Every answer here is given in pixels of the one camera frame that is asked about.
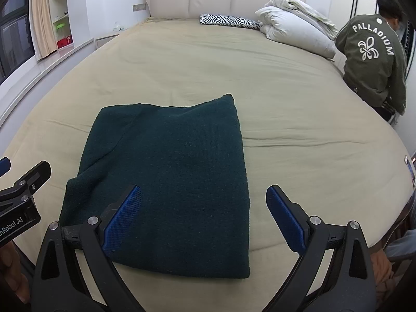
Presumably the person's left hand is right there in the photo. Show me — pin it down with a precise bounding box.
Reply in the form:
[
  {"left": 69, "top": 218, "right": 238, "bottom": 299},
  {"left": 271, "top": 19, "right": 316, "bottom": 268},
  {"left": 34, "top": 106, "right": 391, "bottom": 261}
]
[{"left": 0, "top": 240, "right": 30, "bottom": 303}]

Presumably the white shelf unit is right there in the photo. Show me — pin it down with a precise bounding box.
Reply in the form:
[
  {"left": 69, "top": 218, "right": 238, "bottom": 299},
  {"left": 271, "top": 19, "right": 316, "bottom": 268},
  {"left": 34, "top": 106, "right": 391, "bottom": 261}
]
[{"left": 49, "top": 0, "right": 74, "bottom": 51}]

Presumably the white duvet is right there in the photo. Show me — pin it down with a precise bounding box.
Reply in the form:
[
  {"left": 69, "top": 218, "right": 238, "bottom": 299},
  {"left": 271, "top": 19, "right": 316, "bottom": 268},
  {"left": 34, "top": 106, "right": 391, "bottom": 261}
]
[{"left": 255, "top": 0, "right": 339, "bottom": 60}]

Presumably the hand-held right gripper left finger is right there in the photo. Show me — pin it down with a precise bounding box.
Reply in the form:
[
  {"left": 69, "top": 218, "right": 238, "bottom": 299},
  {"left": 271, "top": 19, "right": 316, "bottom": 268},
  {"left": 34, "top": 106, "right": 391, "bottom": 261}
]
[{"left": 31, "top": 185, "right": 147, "bottom": 312}]

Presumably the beige curtain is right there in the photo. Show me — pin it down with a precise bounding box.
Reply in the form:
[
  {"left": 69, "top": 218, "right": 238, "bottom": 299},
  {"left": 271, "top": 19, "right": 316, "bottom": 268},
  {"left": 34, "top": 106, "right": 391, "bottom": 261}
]
[{"left": 29, "top": 0, "right": 57, "bottom": 61}]

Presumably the white window ledge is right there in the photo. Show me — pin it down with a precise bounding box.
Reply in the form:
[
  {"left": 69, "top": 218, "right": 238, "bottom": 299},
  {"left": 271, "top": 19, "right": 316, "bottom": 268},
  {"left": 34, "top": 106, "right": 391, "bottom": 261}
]
[{"left": 0, "top": 41, "right": 96, "bottom": 124}]

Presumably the zebra print pillow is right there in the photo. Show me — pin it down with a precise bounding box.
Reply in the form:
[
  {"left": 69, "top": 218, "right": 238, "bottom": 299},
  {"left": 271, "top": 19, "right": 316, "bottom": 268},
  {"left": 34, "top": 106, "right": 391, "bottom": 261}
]
[{"left": 199, "top": 14, "right": 261, "bottom": 29}]

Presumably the dark green knit sweater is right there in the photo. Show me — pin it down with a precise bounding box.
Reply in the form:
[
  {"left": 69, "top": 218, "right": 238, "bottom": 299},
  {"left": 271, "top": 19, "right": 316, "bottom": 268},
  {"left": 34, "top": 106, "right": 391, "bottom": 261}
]
[{"left": 59, "top": 93, "right": 251, "bottom": 279}]

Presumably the white nightstand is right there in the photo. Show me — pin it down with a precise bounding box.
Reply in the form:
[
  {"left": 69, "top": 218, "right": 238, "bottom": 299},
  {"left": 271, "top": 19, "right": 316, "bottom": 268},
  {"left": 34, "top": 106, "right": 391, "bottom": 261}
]
[{"left": 95, "top": 34, "right": 119, "bottom": 50}]

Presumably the bed with beige sheet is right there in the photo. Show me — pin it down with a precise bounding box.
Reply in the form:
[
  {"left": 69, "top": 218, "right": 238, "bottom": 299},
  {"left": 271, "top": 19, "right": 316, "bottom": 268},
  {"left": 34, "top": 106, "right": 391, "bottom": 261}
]
[{"left": 0, "top": 16, "right": 416, "bottom": 312}]

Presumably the green plastic container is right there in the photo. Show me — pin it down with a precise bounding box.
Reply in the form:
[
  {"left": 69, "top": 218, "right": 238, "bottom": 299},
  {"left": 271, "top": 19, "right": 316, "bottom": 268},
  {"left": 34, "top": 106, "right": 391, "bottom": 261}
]
[{"left": 53, "top": 21, "right": 69, "bottom": 38}]

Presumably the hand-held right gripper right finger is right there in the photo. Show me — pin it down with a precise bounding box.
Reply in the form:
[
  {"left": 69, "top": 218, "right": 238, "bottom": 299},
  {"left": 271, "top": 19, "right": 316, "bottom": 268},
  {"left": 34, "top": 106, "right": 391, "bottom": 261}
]
[{"left": 263, "top": 185, "right": 378, "bottom": 312}]

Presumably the dark window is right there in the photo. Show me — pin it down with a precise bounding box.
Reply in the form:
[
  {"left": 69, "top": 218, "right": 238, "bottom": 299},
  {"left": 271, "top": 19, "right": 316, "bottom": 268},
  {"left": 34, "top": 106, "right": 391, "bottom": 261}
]
[{"left": 0, "top": 0, "right": 36, "bottom": 79}]

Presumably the light grey cloth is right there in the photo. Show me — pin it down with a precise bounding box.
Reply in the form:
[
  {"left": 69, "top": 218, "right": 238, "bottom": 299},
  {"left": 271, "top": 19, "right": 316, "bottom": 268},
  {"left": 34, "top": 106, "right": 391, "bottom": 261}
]
[{"left": 385, "top": 234, "right": 416, "bottom": 262}]

